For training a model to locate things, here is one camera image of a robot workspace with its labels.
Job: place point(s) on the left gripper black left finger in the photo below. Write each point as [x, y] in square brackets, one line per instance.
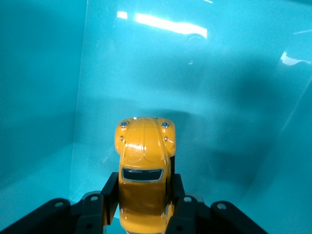
[109, 195]

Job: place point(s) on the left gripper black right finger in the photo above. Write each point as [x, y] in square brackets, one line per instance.
[179, 187]

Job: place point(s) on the yellow beetle toy car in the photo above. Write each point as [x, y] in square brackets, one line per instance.
[143, 146]

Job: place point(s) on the teal plastic bin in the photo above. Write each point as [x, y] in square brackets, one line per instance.
[170, 73]

